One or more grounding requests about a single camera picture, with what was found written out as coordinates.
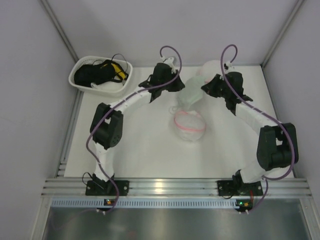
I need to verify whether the mint green bra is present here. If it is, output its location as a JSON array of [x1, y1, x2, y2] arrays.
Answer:
[[169, 75, 205, 114]]

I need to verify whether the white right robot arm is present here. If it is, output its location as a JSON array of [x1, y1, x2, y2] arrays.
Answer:
[[201, 71, 299, 184]]

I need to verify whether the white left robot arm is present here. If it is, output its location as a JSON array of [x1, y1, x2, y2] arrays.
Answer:
[[86, 62, 185, 183]]

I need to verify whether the white mesh laundry bag front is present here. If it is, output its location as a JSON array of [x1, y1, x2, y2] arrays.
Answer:
[[173, 110, 207, 142]]

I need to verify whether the white plastic laundry basket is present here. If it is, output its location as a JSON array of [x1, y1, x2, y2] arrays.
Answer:
[[68, 56, 133, 97]]

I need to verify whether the yellow black garment in basket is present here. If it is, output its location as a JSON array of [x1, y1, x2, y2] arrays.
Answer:
[[101, 61, 128, 83]]

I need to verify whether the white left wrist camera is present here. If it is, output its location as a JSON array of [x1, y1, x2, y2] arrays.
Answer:
[[160, 56, 176, 72]]

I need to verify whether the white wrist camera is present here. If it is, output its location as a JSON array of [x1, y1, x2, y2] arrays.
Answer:
[[223, 61, 235, 72], [160, 56, 176, 72]]

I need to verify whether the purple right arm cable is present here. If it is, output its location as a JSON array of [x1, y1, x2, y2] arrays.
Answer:
[[221, 44, 301, 213]]

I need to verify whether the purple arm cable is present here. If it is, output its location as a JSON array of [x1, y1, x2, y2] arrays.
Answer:
[[221, 44, 301, 213], [85, 46, 183, 218]]

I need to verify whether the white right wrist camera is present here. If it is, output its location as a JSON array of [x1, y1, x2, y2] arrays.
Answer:
[[223, 61, 235, 72]]

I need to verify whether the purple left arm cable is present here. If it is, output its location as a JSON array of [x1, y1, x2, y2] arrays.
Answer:
[[85, 46, 183, 218]]

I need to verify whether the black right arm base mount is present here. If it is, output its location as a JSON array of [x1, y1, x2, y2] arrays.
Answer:
[[217, 180, 264, 197]]

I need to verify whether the aluminium corner post right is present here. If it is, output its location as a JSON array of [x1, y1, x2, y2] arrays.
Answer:
[[260, 0, 306, 69]]

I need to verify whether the aluminium corner post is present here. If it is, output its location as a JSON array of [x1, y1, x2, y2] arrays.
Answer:
[[260, 0, 306, 69], [38, 0, 79, 63]]

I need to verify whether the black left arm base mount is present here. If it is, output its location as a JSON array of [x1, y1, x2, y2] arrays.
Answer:
[[85, 174, 130, 196]]

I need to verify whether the aluminium corner post left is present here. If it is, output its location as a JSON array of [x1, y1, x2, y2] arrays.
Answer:
[[38, 0, 79, 63]]

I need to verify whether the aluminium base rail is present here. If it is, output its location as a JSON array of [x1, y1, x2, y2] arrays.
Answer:
[[41, 177, 312, 199]]

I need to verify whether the grey slotted cable duct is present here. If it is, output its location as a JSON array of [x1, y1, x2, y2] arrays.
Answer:
[[51, 198, 240, 209]]

